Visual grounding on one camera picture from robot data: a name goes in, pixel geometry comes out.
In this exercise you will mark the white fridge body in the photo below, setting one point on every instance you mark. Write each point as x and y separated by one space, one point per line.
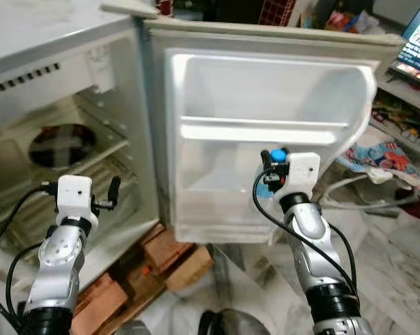
28 42

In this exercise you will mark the tan brick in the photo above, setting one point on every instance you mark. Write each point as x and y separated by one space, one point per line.
190 269

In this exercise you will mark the red brick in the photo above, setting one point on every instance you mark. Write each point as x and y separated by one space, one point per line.
98 303
164 244

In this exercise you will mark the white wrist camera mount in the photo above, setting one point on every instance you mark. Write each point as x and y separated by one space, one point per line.
301 171
74 192

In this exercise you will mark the round dark fridge fan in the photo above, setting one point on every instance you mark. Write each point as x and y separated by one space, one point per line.
60 145

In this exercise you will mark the white TV cabinet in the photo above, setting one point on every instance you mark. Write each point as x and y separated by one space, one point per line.
409 89

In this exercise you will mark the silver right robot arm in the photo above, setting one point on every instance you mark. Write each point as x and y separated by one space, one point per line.
311 237

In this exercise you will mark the grey robot leg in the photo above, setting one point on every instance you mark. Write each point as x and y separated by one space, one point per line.
234 322
132 328

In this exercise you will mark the red plastic crate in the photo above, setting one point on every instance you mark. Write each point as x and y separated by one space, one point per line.
276 12

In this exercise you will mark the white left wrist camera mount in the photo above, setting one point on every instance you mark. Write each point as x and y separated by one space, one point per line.
74 192

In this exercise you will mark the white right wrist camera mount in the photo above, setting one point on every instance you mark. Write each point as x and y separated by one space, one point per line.
301 171

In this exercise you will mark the colourful baby bouncer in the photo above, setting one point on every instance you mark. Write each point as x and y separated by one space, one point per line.
381 157

